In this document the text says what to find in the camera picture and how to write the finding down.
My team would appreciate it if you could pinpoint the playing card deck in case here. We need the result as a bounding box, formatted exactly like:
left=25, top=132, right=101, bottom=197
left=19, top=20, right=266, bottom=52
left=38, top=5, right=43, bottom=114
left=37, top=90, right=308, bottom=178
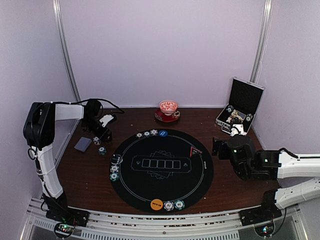
left=231, top=109, right=247, bottom=121

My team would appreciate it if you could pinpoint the round black poker mat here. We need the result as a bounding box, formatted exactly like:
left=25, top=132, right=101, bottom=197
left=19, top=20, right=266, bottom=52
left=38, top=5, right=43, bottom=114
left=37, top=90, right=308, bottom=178
left=111, top=129, right=214, bottom=214

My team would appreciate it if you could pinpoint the aluminium poker case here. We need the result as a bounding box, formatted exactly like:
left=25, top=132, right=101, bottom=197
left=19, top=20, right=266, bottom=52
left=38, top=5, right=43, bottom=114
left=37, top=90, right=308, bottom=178
left=215, top=77, right=265, bottom=134

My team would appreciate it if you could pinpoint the red patterned bowl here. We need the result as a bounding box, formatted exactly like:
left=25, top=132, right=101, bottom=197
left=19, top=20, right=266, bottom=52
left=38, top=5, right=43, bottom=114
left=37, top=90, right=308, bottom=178
left=158, top=100, right=178, bottom=116

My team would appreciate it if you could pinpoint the green poker chip stack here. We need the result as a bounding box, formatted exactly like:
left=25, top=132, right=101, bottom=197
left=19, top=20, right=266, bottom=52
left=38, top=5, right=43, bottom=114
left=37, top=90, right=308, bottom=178
left=98, top=146, right=107, bottom=156

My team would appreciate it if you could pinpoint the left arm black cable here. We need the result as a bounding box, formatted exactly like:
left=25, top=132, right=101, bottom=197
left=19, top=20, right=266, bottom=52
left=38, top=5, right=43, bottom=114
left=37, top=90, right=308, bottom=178
left=26, top=98, right=125, bottom=161

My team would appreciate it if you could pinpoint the clear dealer button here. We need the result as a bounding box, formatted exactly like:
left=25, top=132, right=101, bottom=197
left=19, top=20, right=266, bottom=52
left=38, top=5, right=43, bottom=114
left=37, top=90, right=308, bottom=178
left=110, top=154, right=123, bottom=165

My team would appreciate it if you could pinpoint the triangular all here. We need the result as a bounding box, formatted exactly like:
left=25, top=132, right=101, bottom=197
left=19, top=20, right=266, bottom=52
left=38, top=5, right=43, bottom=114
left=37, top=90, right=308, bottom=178
left=189, top=146, right=203, bottom=158

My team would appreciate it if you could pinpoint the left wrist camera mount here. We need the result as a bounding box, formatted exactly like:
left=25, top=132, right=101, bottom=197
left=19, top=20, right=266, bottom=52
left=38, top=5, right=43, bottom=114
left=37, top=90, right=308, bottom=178
left=99, top=114, right=117, bottom=127

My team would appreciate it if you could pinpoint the right aluminium frame post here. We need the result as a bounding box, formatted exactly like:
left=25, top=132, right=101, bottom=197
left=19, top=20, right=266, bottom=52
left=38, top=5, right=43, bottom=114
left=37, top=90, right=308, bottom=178
left=249, top=0, right=273, bottom=84

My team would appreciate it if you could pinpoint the chip roll in case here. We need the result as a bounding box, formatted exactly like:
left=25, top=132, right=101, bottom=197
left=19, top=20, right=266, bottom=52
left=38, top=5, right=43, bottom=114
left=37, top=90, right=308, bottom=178
left=225, top=105, right=234, bottom=113
left=244, top=113, right=254, bottom=123

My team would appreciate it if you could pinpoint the orange big blind button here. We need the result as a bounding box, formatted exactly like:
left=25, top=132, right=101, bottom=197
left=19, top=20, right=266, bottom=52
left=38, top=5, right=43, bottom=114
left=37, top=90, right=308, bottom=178
left=150, top=198, right=164, bottom=211

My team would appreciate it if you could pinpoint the aluminium frame post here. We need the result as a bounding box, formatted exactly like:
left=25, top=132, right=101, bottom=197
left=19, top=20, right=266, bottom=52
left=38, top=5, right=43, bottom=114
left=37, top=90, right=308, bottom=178
left=52, top=0, right=81, bottom=101
left=249, top=0, right=273, bottom=84

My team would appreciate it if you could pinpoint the grey card deck box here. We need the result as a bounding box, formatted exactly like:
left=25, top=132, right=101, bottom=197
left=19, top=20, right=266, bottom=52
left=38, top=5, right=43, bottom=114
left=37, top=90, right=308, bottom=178
left=74, top=137, right=92, bottom=152

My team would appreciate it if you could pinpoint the chip roll in case right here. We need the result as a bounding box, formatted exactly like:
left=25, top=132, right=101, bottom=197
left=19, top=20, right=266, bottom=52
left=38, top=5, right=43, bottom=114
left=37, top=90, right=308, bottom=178
left=244, top=113, right=254, bottom=123

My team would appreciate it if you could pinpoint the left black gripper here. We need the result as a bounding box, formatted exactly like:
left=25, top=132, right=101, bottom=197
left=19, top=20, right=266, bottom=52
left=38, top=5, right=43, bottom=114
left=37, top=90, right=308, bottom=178
left=81, top=117, right=112, bottom=142

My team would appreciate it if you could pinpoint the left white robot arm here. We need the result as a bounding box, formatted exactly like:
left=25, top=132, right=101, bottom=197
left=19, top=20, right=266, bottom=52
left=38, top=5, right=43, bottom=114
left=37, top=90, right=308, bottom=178
left=23, top=98, right=117, bottom=201

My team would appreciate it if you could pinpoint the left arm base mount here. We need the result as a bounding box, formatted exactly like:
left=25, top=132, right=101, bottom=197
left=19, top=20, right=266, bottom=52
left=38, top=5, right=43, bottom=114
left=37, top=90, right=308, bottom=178
left=42, top=193, right=90, bottom=227

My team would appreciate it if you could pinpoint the left aluminium frame post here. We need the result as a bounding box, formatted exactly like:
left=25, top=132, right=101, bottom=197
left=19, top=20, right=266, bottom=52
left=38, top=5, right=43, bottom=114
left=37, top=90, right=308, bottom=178
left=52, top=0, right=81, bottom=101

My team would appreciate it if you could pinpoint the orange chip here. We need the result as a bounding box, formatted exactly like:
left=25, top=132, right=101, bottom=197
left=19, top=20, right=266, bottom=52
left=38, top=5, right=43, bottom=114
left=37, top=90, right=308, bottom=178
left=136, top=132, right=143, bottom=139

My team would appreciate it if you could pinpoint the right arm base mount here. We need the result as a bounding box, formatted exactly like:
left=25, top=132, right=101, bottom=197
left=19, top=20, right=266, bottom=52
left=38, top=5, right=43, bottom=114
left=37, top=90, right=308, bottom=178
left=238, top=203, right=282, bottom=239

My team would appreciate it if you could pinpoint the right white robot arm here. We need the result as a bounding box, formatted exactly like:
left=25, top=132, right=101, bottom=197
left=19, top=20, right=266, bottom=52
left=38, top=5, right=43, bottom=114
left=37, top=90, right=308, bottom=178
left=212, top=134, right=320, bottom=221

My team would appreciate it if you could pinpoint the chip roll in case left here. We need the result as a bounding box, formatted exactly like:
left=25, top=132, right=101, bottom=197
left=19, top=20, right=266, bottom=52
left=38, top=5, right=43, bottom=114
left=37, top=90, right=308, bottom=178
left=225, top=105, right=234, bottom=113

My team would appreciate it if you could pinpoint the red floral saucer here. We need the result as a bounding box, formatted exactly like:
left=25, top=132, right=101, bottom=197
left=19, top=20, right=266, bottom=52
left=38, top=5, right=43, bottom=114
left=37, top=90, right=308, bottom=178
left=154, top=108, right=181, bottom=123

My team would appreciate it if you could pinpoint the blue small blind button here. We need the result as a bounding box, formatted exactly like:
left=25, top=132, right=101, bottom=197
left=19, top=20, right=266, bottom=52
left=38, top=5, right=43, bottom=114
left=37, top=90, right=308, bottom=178
left=158, top=130, right=168, bottom=137

